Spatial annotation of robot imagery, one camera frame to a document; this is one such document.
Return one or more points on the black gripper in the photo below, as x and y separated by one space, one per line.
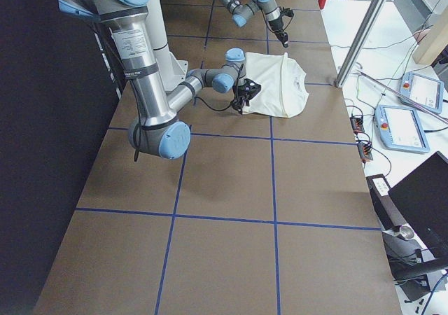
276 25
241 97

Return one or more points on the white long-sleeve printed shirt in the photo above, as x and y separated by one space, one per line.
282 81

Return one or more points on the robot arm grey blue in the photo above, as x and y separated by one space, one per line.
157 129
243 12

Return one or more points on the white central pillar with base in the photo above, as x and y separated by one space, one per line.
173 71

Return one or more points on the reacher grabber stick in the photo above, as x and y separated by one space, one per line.
403 97

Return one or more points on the teach pendant near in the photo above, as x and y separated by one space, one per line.
400 129

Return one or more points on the teach pendant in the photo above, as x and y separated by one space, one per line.
400 129
423 90

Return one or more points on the wooden beam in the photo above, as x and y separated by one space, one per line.
435 41

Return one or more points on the teach pendant far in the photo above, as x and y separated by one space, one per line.
423 90

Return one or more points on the black box with label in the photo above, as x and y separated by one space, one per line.
388 214

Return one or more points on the black laptop monitor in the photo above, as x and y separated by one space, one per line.
421 198

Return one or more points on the metal cup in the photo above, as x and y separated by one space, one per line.
403 232

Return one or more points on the aluminium frame post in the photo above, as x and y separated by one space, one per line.
361 37

